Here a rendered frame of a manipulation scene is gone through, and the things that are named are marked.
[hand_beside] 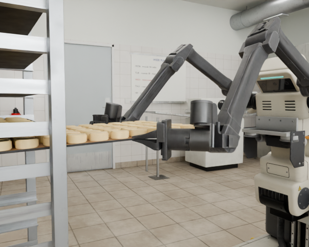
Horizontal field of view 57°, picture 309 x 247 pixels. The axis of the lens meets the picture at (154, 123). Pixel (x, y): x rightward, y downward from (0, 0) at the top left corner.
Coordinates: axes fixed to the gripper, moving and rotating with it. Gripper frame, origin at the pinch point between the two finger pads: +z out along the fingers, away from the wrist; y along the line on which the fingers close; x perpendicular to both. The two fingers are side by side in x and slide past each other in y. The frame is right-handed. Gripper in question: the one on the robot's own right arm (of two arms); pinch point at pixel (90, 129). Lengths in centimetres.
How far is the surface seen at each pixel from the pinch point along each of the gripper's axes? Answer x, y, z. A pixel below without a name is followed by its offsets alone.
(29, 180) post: -16.7, -17.3, 14.0
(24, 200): -17.3, -23.9, 16.4
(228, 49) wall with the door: 48, 112, -510
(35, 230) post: -15.6, -35.6, 13.4
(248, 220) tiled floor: 72, -103, -178
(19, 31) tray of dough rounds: -7.2, 30.4, 28.3
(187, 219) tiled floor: 15, -103, -166
